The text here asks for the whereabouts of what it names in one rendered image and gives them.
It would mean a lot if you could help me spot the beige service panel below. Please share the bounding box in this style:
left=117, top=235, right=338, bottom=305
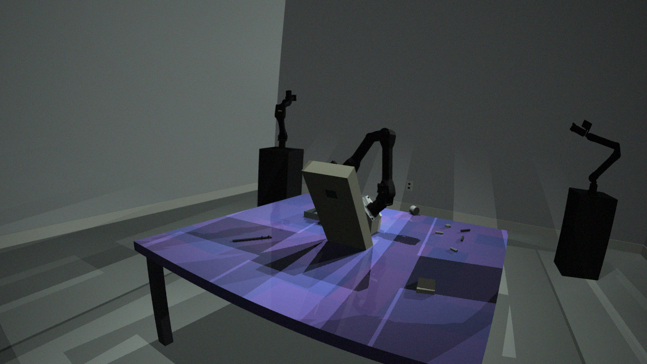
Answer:
left=301, top=160, right=373, bottom=250

